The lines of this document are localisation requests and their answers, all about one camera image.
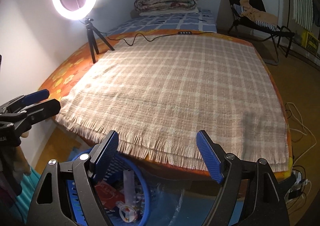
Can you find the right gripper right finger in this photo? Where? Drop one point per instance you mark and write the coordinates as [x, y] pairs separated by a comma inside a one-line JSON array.
[[213, 156]]

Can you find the striped green towel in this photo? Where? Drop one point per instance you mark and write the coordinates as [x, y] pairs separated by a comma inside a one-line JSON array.
[[303, 13]]

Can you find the black tripod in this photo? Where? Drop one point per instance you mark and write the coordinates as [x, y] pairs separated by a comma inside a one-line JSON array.
[[93, 46]]

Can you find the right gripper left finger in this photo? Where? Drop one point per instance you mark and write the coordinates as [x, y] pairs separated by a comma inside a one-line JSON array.
[[104, 153]]

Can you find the tan clothes on chair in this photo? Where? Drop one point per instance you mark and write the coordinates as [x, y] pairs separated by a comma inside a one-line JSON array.
[[261, 18]]

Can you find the blue checked bed cover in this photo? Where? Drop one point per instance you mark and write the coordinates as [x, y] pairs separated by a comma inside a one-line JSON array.
[[202, 21]]

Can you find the beige plaid blanket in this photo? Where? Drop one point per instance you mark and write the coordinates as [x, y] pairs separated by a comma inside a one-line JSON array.
[[157, 95]]

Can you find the teal trouser leg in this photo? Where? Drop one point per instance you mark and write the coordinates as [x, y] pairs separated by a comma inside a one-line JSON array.
[[22, 202]]

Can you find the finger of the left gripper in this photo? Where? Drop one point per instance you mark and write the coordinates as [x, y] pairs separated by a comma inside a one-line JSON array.
[[42, 111], [35, 97]]

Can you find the blue plastic laundry basket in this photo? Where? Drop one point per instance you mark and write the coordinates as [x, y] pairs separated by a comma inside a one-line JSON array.
[[111, 193]]

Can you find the yellow plastic crate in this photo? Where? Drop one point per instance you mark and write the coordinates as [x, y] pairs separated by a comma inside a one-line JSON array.
[[310, 42]]

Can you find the black folding chair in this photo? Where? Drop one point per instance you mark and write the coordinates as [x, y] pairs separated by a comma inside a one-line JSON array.
[[274, 33]]

